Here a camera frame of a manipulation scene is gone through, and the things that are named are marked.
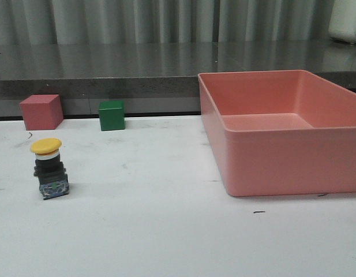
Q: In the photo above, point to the yellow push button switch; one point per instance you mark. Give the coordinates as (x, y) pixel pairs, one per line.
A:
(49, 169)

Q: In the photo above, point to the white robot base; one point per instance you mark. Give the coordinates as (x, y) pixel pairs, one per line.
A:
(342, 25)

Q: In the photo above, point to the dark grey counter shelf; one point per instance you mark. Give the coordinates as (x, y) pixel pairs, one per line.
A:
(153, 79)

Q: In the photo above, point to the green cube block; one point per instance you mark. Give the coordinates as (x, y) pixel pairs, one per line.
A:
(111, 115)

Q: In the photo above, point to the pink plastic bin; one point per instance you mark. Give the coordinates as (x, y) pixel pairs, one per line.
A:
(280, 132)

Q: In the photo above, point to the pink cube block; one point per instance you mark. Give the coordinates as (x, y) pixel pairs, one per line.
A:
(42, 112)

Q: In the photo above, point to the grey pleated curtain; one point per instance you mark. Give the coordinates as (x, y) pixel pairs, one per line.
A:
(138, 22)

